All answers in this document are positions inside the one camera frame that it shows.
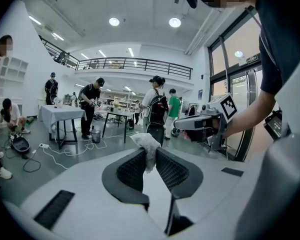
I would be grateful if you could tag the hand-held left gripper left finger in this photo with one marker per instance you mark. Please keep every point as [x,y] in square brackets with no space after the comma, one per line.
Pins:
[110,181]

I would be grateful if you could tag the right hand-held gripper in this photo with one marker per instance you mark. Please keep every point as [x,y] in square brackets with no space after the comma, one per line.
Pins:
[228,107]

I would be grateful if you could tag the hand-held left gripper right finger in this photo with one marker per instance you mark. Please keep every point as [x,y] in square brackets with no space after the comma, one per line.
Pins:
[196,179]

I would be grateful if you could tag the white plastic bag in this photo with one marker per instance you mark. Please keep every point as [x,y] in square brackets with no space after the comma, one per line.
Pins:
[146,142]

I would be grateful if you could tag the person's right forearm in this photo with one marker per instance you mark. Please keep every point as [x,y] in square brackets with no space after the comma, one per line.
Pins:
[250,114]

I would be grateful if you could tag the person's right hand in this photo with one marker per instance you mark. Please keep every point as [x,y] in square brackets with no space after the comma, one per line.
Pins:
[216,126]

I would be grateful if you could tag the black mesh wastebasket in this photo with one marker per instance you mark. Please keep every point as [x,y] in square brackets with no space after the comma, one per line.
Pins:
[96,136]

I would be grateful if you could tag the white storage shelving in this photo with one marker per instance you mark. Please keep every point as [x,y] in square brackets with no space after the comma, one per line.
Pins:
[126,101]

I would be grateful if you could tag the black framed glass door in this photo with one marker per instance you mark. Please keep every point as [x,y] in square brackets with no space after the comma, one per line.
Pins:
[210,59]

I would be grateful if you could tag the grey table with black legs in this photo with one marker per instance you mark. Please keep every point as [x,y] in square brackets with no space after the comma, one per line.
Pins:
[117,114]

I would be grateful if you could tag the black balcony railing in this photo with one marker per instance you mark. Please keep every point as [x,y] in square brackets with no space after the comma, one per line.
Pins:
[145,64]

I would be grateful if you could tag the yellow flower bouquet vase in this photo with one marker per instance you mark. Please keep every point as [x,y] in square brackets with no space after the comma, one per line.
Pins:
[116,104]

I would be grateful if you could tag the white power strip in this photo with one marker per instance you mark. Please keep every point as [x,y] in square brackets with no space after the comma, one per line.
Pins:
[44,145]

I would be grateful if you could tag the table with blue-grey cloth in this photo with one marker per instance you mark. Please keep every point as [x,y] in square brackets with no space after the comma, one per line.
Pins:
[60,112]

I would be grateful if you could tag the black device with screen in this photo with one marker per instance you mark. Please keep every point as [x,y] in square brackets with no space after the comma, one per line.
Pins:
[273,126]

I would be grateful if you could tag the white flower bouquet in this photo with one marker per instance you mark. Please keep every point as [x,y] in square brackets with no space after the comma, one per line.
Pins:
[58,101]

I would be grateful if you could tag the black bag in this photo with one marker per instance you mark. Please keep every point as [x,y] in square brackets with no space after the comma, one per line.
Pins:
[20,146]

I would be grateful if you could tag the round ceiling light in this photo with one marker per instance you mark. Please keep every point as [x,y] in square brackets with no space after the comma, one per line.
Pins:
[175,22]
[114,21]

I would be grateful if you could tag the person's dark shirt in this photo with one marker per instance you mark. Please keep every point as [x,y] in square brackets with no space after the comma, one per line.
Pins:
[282,34]

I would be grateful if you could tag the black frame square table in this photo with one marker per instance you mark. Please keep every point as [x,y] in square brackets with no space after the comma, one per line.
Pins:
[60,136]

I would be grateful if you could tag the dark wall sign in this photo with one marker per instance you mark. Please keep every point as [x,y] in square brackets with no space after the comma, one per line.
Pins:
[252,58]

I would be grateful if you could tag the white wall shelf cabinet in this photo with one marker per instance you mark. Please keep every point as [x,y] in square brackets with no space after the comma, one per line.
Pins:
[15,66]

